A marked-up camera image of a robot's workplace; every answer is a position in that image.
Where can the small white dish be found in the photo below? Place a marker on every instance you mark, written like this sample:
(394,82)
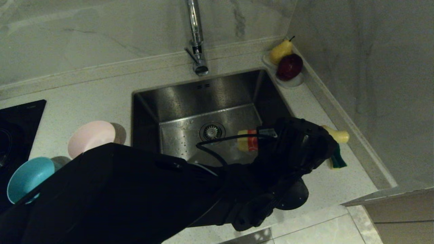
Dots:
(291,83)

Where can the metal sink drain strainer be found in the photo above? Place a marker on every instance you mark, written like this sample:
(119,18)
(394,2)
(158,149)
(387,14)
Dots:
(212,130)

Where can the yellow detergent bottle red label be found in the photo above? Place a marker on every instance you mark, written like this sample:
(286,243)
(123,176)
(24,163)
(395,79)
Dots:
(245,144)

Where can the yellow and green sponge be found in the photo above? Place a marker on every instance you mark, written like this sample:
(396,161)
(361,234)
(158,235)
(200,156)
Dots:
(339,162)

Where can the stainless steel sink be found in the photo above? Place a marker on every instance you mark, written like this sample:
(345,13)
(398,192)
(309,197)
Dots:
(203,98)

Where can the black induction cooktop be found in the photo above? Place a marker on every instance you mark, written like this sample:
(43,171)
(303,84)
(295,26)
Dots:
(17,128)

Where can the light wooden cabinet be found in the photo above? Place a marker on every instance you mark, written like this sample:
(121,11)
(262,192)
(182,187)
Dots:
(407,220)

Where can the yellow pear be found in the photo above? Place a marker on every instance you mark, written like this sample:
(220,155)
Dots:
(279,52)

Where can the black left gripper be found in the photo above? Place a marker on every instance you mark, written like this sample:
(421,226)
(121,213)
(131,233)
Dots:
(305,149)

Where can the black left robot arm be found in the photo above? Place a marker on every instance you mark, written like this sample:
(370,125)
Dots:
(118,196)

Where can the chrome faucet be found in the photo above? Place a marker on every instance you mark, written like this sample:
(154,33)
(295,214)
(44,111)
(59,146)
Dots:
(196,27)

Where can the dark red apple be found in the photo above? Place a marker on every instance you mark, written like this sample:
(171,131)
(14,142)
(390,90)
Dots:
(290,66)

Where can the blue plastic bowl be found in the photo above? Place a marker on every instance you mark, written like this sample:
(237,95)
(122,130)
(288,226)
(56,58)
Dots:
(27,179)

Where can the pink plastic bowl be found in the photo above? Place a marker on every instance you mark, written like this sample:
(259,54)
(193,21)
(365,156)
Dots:
(91,135)

